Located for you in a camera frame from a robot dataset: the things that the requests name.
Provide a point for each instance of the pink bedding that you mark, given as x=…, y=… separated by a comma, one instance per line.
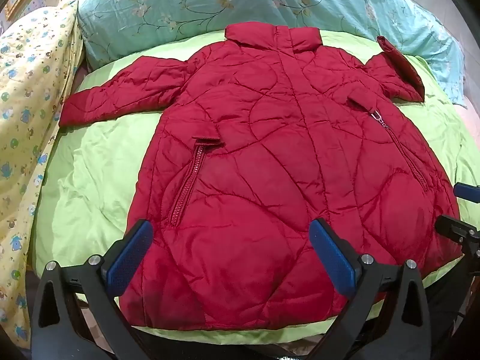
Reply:
x=472, y=116

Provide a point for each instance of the yellow printed blanket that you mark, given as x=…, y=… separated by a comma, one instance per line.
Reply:
x=26, y=93

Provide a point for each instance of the teal floral quilt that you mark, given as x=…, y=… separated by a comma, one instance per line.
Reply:
x=195, y=3

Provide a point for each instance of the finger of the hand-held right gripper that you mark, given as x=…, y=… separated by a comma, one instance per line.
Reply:
x=468, y=190
x=459, y=232

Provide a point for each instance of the light green bed sheet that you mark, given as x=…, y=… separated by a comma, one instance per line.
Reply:
x=90, y=180

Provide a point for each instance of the red quilted jacket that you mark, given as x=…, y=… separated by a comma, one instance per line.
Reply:
x=262, y=150

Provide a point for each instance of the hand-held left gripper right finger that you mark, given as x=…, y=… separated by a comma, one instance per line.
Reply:
x=332, y=259

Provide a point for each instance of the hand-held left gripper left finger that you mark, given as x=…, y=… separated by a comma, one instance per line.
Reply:
x=129, y=255

